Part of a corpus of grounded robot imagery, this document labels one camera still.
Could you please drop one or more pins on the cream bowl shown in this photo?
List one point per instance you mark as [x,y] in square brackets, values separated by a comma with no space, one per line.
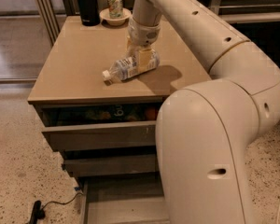
[105,16]

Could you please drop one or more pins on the blue labelled plastic bottle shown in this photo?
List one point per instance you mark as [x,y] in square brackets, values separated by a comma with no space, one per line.
[122,69]

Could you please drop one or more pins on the tan drawer cabinet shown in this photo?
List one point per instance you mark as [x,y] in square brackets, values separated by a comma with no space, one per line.
[72,73]

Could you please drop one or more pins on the top drawer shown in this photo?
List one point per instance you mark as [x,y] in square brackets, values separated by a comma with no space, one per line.
[67,129]

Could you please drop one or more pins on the bottom drawer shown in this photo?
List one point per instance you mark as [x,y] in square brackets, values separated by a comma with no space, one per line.
[123,199]

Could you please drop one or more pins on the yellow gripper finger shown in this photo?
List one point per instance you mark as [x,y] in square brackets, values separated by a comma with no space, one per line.
[130,48]
[147,59]

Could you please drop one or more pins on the middle drawer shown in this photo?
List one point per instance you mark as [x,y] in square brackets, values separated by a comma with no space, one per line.
[112,161]

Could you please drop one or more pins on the black insulated flask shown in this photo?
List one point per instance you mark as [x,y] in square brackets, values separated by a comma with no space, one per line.
[88,10]

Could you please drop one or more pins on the orange fruit in drawer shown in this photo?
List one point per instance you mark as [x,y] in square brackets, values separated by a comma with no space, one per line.
[151,113]

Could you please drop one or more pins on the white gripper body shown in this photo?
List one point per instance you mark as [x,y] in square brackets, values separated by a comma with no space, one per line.
[143,34]

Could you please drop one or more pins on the drawer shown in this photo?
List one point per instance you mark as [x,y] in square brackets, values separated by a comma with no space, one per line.
[123,199]
[67,129]
[112,161]

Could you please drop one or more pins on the can in bowl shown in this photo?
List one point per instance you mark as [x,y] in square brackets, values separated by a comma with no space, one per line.
[115,8]

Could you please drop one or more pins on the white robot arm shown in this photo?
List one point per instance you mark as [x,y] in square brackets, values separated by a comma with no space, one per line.
[203,130]

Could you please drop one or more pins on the dark snack bag in drawer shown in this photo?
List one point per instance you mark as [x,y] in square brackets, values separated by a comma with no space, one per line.
[115,113]

